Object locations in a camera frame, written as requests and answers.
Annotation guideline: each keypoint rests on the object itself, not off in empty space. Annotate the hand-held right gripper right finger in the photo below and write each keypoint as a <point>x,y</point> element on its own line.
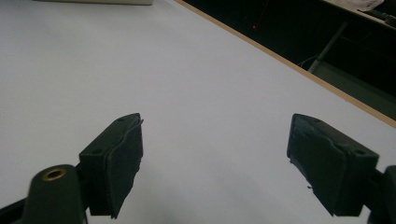
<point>330,161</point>

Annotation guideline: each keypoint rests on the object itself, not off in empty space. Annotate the beige plastic basket grey rim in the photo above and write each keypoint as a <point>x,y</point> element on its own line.
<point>109,2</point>

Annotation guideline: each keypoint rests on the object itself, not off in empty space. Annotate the white table mat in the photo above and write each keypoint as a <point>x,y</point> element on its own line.
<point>186,77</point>

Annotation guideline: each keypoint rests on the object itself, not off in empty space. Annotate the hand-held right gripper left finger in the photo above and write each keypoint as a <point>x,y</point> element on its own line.
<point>112,165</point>

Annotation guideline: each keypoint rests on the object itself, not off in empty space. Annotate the grey metal desk frame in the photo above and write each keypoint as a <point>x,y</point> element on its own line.
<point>358,90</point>

